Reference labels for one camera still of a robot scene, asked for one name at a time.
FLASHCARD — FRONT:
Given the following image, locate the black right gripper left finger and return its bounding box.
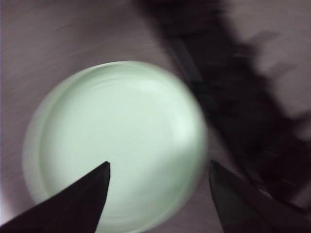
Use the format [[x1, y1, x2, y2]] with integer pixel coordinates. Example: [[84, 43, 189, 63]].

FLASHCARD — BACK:
[[0, 161, 111, 233]]

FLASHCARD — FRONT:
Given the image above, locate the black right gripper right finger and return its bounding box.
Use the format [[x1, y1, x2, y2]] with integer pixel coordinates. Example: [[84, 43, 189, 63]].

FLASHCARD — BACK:
[[208, 159, 311, 233]]

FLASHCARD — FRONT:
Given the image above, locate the pale green round plate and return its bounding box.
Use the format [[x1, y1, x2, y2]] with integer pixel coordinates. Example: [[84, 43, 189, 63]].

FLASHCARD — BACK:
[[23, 60, 210, 230]]

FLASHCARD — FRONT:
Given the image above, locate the black plastic plate rack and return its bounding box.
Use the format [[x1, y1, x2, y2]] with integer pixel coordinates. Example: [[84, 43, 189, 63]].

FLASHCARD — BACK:
[[135, 0, 311, 210]]

